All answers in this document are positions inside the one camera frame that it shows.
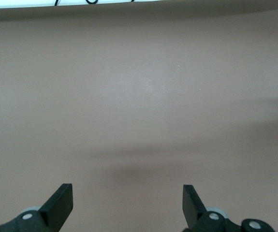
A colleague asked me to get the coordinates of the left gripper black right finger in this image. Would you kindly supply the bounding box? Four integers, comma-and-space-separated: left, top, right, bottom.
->
182, 185, 275, 232

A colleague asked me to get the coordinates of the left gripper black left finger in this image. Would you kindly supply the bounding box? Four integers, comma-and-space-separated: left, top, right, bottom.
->
0, 183, 73, 232

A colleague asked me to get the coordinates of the brown table cover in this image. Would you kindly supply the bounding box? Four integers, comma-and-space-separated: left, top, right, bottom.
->
0, 0, 278, 232

